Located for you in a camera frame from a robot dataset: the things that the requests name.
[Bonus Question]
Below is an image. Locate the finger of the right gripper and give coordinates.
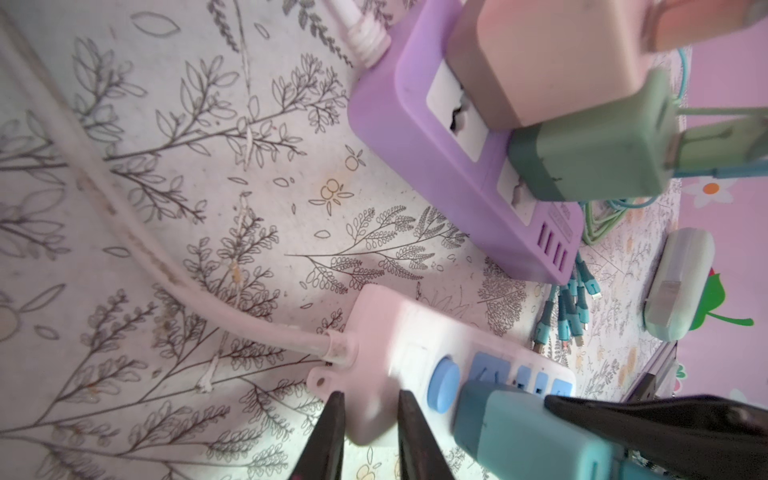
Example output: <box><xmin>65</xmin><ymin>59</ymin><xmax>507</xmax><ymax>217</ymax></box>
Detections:
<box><xmin>544</xmin><ymin>395</ymin><xmax>767</xmax><ymax>479</ymax></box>

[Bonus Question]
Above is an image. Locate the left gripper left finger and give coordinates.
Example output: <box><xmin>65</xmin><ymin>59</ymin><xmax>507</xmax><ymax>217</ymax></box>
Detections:
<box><xmin>289</xmin><ymin>391</ymin><xmax>346</xmax><ymax>480</ymax></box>

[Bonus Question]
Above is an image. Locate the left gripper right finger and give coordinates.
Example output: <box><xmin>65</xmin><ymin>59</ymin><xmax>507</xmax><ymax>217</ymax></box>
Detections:
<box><xmin>397</xmin><ymin>390</ymin><xmax>454</xmax><ymax>480</ymax></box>

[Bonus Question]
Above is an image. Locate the blue charger plug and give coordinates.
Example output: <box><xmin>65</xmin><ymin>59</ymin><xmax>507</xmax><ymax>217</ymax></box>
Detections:
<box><xmin>453</xmin><ymin>381</ymin><xmax>662</xmax><ymax>479</ymax></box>

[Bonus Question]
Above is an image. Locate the green charger plug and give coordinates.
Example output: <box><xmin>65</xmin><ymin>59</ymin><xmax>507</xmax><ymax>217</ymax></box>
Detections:
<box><xmin>508</xmin><ymin>67</ymin><xmax>768</xmax><ymax>203</ymax></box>

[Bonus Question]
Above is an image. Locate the pink charger plug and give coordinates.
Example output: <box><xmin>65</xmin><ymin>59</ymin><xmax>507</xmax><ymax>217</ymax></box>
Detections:
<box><xmin>446</xmin><ymin>0</ymin><xmax>768</xmax><ymax>132</ymax></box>

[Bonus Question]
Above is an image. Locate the white blue power strip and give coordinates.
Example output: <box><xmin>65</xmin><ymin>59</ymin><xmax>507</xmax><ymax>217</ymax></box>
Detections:
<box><xmin>306</xmin><ymin>285</ymin><xmax>577</xmax><ymax>446</ymax></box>

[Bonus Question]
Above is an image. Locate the pale green soap box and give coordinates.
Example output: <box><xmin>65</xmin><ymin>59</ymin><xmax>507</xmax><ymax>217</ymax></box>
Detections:
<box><xmin>643</xmin><ymin>227</ymin><xmax>715</xmax><ymax>342</ymax></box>

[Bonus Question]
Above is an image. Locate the purple power strip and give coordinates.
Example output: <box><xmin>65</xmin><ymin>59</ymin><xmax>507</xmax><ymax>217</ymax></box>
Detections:
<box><xmin>348</xmin><ymin>1</ymin><xmax>584</xmax><ymax>285</ymax></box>

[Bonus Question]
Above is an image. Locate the green cable tangle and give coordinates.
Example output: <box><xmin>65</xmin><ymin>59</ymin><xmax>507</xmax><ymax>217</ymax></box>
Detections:
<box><xmin>530</xmin><ymin>47</ymin><xmax>691</xmax><ymax>355</ymax></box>

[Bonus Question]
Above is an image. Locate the pinkish white power cable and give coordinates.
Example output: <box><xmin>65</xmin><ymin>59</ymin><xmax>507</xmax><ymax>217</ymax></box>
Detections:
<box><xmin>323</xmin><ymin>0</ymin><xmax>394</xmax><ymax>68</ymax></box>

